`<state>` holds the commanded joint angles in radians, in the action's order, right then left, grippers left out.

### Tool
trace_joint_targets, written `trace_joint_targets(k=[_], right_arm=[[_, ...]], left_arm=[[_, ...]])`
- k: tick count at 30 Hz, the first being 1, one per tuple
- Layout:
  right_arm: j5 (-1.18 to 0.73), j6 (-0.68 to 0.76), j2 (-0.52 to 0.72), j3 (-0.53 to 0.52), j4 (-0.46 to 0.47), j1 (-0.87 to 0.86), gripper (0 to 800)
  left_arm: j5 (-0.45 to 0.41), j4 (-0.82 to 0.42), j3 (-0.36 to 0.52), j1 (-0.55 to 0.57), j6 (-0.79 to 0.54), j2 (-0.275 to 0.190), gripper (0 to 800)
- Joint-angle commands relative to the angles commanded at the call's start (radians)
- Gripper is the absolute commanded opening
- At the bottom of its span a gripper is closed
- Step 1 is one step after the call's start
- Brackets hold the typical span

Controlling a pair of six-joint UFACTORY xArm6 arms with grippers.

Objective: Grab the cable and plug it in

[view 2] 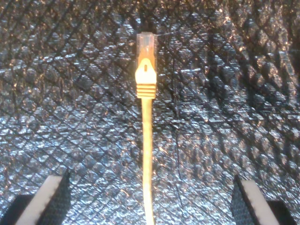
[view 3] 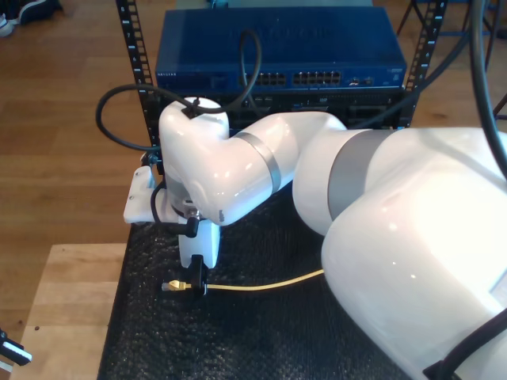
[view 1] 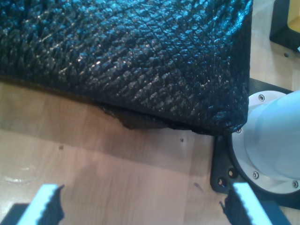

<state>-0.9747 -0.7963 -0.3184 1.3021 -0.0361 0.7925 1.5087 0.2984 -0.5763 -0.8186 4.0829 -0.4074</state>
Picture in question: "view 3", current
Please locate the small white plastic piece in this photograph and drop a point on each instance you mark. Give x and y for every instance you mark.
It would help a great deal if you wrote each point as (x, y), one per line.
(5, 367)

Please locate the black bubble wrap mat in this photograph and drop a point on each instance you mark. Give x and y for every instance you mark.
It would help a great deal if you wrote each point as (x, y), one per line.
(237, 336)

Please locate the black rack server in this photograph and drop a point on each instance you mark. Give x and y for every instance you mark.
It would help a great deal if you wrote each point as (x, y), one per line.
(356, 111)

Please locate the dark sneaker white sole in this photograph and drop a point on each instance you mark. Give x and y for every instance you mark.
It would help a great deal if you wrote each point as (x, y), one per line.
(43, 8)

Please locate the white shoe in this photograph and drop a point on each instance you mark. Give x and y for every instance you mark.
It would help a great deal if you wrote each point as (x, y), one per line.
(4, 25)

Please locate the black perforated rack post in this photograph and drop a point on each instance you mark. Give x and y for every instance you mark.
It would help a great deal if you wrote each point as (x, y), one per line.
(132, 35)
(425, 51)

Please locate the blue network switch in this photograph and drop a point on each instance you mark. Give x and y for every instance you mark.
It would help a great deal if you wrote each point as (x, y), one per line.
(317, 51)

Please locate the grey object behind switch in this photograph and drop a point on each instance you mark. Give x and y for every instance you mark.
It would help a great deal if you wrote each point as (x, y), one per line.
(219, 3)

